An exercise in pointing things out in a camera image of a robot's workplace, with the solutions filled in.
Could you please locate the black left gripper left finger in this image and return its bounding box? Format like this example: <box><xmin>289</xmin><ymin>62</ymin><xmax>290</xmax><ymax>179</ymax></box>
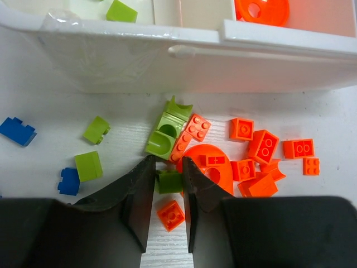
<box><xmin>1</xmin><ymin>156</ymin><xmax>156</xmax><ymax>267</ymax></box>

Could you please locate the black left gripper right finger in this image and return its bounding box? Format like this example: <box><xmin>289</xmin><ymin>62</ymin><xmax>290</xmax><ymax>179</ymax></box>
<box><xmin>182</xmin><ymin>157</ymin><xmax>356</xmax><ymax>267</ymax></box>

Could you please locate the green square lego brick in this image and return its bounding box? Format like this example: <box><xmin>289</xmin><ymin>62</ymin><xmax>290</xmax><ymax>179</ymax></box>
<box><xmin>155</xmin><ymin>170</ymin><xmax>183</xmax><ymax>194</ymax></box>

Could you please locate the orange dome lego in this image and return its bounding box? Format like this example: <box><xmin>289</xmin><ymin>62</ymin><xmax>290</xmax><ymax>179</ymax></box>
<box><xmin>176</xmin><ymin>144</ymin><xmax>234</xmax><ymax>195</ymax></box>
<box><xmin>234</xmin><ymin>0</ymin><xmax>290</xmax><ymax>26</ymax></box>

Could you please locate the orange lego bottom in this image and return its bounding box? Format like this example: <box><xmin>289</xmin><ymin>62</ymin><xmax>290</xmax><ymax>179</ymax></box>
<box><xmin>157</xmin><ymin>200</ymin><xmax>185</xmax><ymax>232</ymax></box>

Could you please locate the blue lego brick near green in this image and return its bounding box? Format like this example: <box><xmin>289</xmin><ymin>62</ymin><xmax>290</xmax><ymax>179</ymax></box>
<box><xmin>57</xmin><ymin>167</ymin><xmax>80</xmax><ymax>196</ymax></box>

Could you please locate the orange sloped lego brick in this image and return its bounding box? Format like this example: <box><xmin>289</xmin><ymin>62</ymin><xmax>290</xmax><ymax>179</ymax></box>
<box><xmin>238</xmin><ymin>173</ymin><xmax>278</xmax><ymax>197</ymax></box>

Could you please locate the orange small lego brick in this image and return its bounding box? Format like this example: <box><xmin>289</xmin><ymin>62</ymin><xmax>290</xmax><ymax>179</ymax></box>
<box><xmin>230</xmin><ymin>159</ymin><xmax>256</xmax><ymax>182</ymax></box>

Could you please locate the green lego brick left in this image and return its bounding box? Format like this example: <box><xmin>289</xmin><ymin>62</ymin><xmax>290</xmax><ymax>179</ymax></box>
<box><xmin>74</xmin><ymin>151</ymin><xmax>103</xmax><ymax>183</ymax></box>

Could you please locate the orange arch lego piece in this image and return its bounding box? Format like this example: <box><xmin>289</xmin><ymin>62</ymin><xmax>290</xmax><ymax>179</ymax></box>
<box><xmin>259</xmin><ymin>159</ymin><xmax>286</xmax><ymax>181</ymax></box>

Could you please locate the orange two-stud lego brick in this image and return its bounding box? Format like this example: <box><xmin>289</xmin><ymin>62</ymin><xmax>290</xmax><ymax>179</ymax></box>
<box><xmin>247</xmin><ymin>130</ymin><xmax>279</xmax><ymax>165</ymax></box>

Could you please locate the green lego brick top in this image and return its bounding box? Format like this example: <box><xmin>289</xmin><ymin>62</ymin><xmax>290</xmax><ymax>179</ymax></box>
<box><xmin>83</xmin><ymin>116</ymin><xmax>110</xmax><ymax>145</ymax></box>

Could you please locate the green curved lego piece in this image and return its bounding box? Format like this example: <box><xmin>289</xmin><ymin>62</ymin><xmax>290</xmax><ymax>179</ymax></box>
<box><xmin>145</xmin><ymin>112</ymin><xmax>185</xmax><ymax>160</ymax></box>

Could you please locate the orange square lego brick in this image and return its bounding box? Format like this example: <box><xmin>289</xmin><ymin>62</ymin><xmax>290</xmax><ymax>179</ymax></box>
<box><xmin>229</xmin><ymin>118</ymin><xmax>254</xmax><ymax>141</ymax></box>

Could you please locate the orange two-by-two lego plate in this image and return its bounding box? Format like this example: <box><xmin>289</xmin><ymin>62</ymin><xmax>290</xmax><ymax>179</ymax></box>
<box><xmin>185</xmin><ymin>113</ymin><xmax>211</xmax><ymax>142</ymax></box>

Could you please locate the orange small flat lego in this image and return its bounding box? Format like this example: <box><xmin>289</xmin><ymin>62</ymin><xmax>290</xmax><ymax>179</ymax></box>
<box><xmin>303</xmin><ymin>157</ymin><xmax>320</xmax><ymax>176</ymax></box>

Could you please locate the orange lego brick right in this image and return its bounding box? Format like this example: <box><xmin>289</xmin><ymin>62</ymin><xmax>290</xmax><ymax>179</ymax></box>
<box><xmin>283</xmin><ymin>138</ymin><xmax>315</xmax><ymax>159</ymax></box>

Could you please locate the green arch lego piece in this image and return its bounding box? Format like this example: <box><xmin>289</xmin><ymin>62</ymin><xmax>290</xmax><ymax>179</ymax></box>
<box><xmin>163</xmin><ymin>95</ymin><xmax>193</xmax><ymax>122</ymax></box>

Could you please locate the blue lego brick far left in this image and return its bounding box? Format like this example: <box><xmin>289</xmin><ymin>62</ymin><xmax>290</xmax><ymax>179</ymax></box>
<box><xmin>1</xmin><ymin>117</ymin><xmax>37</xmax><ymax>147</ymax></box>

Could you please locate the white divided plastic container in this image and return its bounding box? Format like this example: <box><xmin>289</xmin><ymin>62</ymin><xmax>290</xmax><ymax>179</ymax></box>
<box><xmin>1</xmin><ymin>1</ymin><xmax>356</xmax><ymax>93</ymax></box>

